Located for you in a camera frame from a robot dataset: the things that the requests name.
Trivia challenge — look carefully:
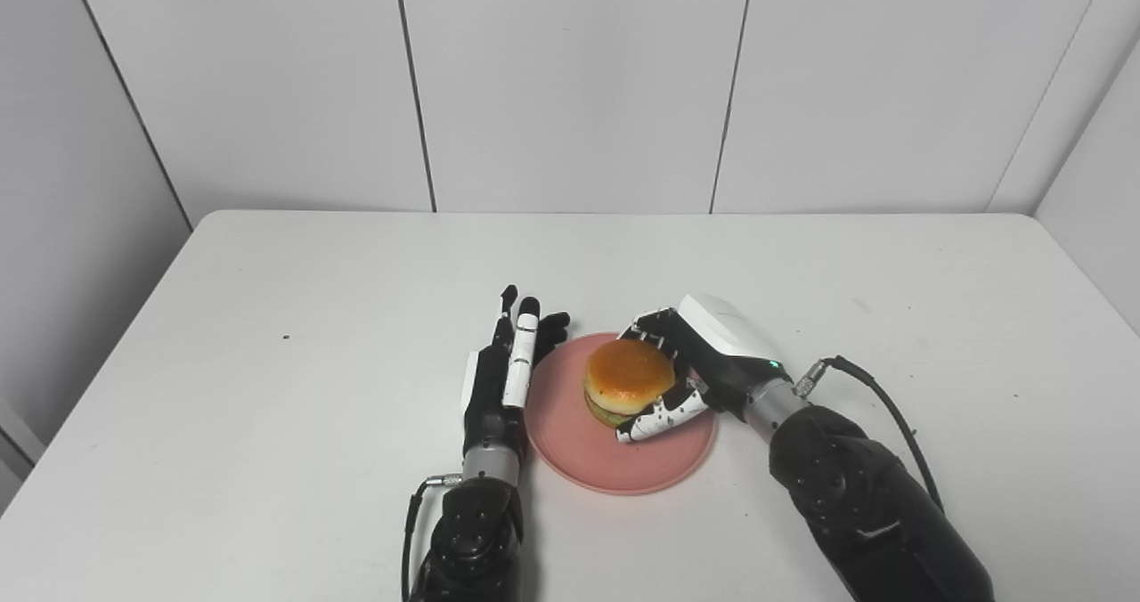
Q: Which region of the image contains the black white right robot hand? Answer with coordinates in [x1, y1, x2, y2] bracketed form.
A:
[615, 294, 794, 443]

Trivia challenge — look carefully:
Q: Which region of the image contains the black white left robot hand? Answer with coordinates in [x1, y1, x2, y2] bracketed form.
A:
[460, 284, 571, 456]

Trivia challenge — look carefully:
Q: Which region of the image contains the toy hamburger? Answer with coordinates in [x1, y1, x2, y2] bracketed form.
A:
[583, 338, 678, 429]

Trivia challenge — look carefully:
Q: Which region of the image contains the pink round plate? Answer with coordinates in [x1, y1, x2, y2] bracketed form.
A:
[524, 332, 719, 497]

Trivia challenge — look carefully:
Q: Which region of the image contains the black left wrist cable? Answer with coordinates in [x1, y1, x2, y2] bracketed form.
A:
[401, 473, 464, 602]

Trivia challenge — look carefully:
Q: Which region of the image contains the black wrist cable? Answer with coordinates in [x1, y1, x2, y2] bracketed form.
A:
[793, 355, 945, 514]
[401, 473, 464, 602]

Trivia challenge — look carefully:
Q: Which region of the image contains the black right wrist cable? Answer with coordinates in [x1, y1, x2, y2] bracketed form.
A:
[793, 355, 945, 514]

